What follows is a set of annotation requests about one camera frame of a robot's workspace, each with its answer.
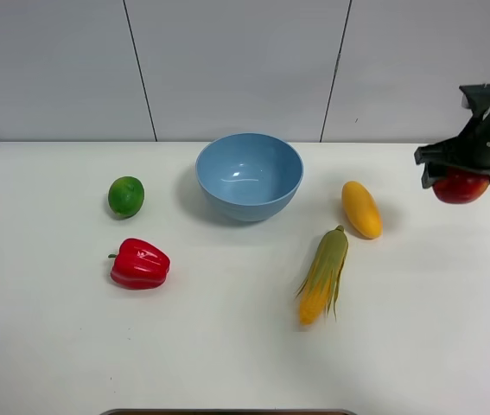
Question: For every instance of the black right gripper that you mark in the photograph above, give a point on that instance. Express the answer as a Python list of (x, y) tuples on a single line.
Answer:
[(469, 151)]

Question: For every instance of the red apple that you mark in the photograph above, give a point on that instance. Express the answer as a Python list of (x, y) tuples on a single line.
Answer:
[(460, 187)]

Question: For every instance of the yellow mango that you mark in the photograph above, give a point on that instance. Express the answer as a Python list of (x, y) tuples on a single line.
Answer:
[(361, 210)]

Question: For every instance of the green lime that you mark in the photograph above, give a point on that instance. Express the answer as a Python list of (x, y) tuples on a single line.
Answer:
[(125, 197)]

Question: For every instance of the blue plastic bowl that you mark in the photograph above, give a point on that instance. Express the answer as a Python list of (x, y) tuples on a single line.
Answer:
[(249, 177)]

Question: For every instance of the corn cob with husk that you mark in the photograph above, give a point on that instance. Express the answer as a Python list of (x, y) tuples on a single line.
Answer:
[(319, 290)]

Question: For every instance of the red bell pepper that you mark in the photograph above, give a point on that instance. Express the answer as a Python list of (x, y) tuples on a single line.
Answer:
[(138, 265)]

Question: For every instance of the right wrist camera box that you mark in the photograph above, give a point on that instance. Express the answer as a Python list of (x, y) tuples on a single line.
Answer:
[(476, 98)]

